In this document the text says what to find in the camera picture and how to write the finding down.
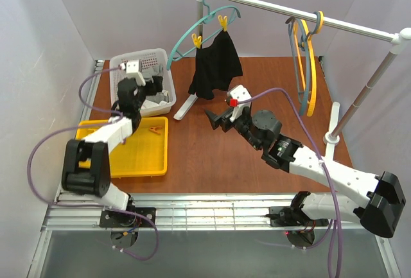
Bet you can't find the yellow hanger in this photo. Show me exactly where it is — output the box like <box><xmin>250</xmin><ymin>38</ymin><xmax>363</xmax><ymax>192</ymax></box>
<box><xmin>288</xmin><ymin>11</ymin><xmax>324</xmax><ymax>117</ymax></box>

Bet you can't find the grey-blue hanger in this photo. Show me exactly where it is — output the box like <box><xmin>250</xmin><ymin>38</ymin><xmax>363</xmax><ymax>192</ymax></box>
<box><xmin>285</xmin><ymin>17</ymin><xmax>311</xmax><ymax>116</ymax></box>

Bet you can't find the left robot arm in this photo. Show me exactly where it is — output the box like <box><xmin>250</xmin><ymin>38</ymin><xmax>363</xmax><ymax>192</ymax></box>
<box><xmin>62</xmin><ymin>75</ymin><xmax>163</xmax><ymax>211</ymax></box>

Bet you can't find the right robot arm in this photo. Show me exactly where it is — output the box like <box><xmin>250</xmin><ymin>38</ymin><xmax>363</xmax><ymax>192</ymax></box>
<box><xmin>205</xmin><ymin>107</ymin><xmax>406</xmax><ymax>238</ymax></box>

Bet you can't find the black underwear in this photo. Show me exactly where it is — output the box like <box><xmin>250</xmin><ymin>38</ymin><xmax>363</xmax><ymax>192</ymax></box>
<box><xmin>188</xmin><ymin>31</ymin><xmax>243</xmax><ymax>100</ymax></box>

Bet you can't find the teal hanger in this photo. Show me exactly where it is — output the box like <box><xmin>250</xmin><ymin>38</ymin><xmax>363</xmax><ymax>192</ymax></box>
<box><xmin>165</xmin><ymin>0</ymin><xmax>242</xmax><ymax>71</ymax></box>

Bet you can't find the dark grey cloth in basket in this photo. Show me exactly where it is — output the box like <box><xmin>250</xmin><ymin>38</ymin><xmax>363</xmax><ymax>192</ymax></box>
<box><xmin>143</xmin><ymin>64</ymin><xmax>170</xmax><ymax>105</ymax></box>

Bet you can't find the white cloth in basket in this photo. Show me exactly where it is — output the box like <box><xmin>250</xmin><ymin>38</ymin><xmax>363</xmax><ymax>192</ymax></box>
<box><xmin>142</xmin><ymin>90</ymin><xmax>170</xmax><ymax>110</ymax></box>

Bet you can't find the white laundry basket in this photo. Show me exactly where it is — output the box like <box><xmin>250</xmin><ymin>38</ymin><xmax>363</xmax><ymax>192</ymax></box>
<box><xmin>110</xmin><ymin>48</ymin><xmax>177</xmax><ymax>117</ymax></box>

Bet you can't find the orange clothespin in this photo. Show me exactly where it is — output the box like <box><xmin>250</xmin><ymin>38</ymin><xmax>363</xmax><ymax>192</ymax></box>
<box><xmin>149</xmin><ymin>126</ymin><xmax>162</xmax><ymax>135</ymax></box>

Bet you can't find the yellow tray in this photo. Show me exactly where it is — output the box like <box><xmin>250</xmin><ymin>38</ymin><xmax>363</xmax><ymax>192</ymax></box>
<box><xmin>75</xmin><ymin>117</ymin><xmax>168</xmax><ymax>178</ymax></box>

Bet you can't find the yellow clothespin left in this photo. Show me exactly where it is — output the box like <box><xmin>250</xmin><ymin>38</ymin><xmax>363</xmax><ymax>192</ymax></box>
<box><xmin>191</xmin><ymin>33</ymin><xmax>202</xmax><ymax>49</ymax></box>

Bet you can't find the yellow clothespin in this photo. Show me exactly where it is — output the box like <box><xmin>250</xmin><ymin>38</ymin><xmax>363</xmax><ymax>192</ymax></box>
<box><xmin>218</xmin><ymin>15</ymin><xmax>229</xmax><ymax>32</ymax></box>
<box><xmin>191</xmin><ymin>33</ymin><xmax>202</xmax><ymax>49</ymax></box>

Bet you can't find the yellow clothespin right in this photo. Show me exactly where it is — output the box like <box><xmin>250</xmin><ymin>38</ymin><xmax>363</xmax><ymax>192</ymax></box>
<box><xmin>218</xmin><ymin>15</ymin><xmax>229</xmax><ymax>32</ymax></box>

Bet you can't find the white clothes rack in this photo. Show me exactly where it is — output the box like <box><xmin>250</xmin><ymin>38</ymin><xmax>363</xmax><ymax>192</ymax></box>
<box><xmin>173</xmin><ymin>0</ymin><xmax>411</xmax><ymax>181</ymax></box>

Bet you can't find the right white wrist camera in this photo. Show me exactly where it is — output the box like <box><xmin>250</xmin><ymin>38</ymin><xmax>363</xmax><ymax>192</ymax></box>
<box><xmin>226</xmin><ymin>85</ymin><xmax>251</xmax><ymax>123</ymax></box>

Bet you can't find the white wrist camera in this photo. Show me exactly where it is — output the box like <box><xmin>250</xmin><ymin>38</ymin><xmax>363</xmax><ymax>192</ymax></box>
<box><xmin>119</xmin><ymin>60</ymin><xmax>145</xmax><ymax>86</ymax></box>
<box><xmin>226</xmin><ymin>85</ymin><xmax>251</xmax><ymax>123</ymax></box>

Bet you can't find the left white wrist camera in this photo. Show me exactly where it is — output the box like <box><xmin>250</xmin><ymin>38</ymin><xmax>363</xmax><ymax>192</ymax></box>
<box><xmin>119</xmin><ymin>60</ymin><xmax>145</xmax><ymax>86</ymax></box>

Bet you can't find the aluminium rail frame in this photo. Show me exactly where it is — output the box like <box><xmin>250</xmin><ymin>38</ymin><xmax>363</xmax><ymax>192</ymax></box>
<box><xmin>27</xmin><ymin>59</ymin><xmax>402</xmax><ymax>278</ymax></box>

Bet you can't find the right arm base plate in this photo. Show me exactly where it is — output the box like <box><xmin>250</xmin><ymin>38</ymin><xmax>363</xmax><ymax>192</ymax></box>
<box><xmin>265</xmin><ymin>207</ymin><xmax>329</xmax><ymax>227</ymax></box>

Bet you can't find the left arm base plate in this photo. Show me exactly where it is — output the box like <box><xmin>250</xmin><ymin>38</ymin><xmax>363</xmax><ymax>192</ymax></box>
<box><xmin>99</xmin><ymin>207</ymin><xmax>156</xmax><ymax>229</ymax></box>

